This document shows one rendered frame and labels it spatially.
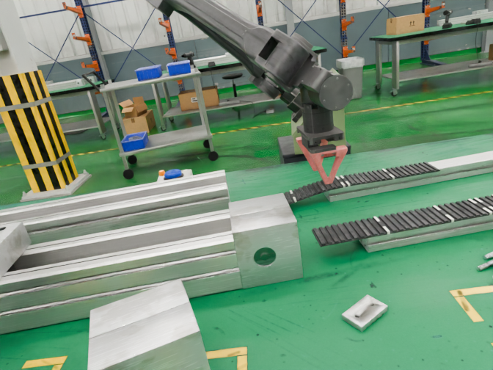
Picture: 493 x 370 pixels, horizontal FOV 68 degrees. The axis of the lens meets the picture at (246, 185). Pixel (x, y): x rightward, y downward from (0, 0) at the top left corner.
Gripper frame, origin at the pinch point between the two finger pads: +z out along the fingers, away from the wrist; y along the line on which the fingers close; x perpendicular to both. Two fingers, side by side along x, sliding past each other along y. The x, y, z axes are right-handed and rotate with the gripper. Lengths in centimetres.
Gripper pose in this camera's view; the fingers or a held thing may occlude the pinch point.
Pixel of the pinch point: (322, 172)
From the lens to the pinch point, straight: 75.1
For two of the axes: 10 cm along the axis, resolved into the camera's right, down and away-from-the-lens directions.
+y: 1.2, 3.6, -9.2
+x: 9.8, -1.8, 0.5
